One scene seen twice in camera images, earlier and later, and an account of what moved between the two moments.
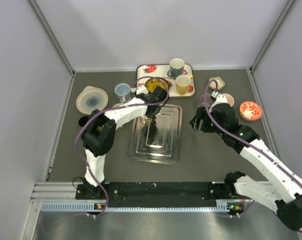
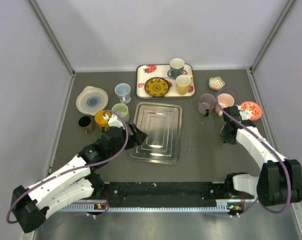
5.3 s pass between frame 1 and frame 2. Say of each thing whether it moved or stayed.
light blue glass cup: stayed
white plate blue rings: stayed
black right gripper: moved
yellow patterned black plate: stayed
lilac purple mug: stayed
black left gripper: moved
